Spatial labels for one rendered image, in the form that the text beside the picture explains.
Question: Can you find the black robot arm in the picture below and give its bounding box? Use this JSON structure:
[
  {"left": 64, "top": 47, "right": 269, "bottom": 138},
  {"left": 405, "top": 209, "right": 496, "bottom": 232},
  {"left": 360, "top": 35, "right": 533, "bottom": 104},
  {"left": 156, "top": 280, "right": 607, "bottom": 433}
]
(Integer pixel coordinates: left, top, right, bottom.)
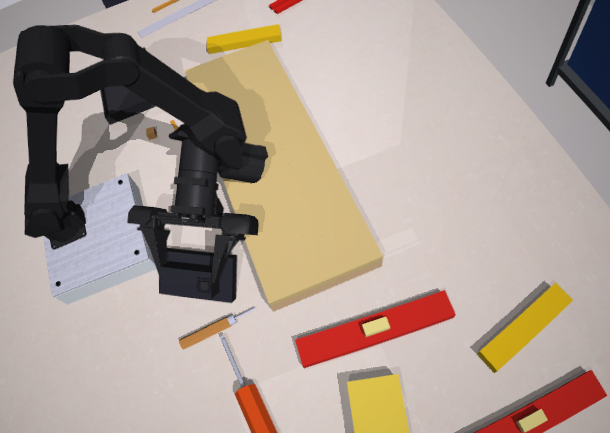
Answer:
[{"left": 13, "top": 24, "right": 268, "bottom": 249}]

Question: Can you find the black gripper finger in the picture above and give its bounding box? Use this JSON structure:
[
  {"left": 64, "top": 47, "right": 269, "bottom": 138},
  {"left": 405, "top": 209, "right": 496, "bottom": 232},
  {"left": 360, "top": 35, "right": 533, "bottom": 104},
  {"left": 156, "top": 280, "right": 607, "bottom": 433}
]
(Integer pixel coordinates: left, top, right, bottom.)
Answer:
[
  {"left": 212, "top": 235, "right": 246, "bottom": 283},
  {"left": 138, "top": 227, "right": 170, "bottom": 276}
]

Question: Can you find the tan rectangular panel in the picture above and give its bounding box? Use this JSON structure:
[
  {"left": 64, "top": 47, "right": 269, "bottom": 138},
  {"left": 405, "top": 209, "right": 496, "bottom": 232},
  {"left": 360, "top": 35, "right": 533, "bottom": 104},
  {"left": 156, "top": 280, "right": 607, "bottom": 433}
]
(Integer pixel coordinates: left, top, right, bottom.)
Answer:
[{"left": 185, "top": 40, "right": 383, "bottom": 312}]

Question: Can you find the light grey flat bar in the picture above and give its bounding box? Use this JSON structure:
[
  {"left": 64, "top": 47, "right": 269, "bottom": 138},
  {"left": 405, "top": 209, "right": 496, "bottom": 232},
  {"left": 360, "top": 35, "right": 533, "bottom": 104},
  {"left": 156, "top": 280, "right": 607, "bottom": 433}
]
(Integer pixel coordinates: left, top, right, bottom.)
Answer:
[{"left": 137, "top": 0, "right": 215, "bottom": 38}]

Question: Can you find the small orange cube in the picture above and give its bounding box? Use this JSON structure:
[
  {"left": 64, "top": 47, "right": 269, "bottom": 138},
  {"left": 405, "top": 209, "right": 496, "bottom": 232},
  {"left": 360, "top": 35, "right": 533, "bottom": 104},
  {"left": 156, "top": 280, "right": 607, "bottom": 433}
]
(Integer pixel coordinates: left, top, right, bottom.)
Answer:
[{"left": 146, "top": 127, "right": 157, "bottom": 140}]

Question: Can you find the red flat bar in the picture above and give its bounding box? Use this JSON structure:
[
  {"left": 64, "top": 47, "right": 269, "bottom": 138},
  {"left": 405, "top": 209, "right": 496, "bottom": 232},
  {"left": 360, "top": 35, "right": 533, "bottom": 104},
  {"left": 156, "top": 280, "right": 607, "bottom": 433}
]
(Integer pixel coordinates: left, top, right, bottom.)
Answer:
[
  {"left": 295, "top": 291, "right": 456, "bottom": 368},
  {"left": 475, "top": 370, "right": 607, "bottom": 433}
]

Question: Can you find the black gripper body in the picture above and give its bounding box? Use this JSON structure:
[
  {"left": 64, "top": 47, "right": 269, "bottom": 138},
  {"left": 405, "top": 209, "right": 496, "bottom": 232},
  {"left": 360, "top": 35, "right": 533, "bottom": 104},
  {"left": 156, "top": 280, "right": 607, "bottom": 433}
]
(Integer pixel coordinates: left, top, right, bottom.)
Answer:
[{"left": 127, "top": 170, "right": 259, "bottom": 237}]

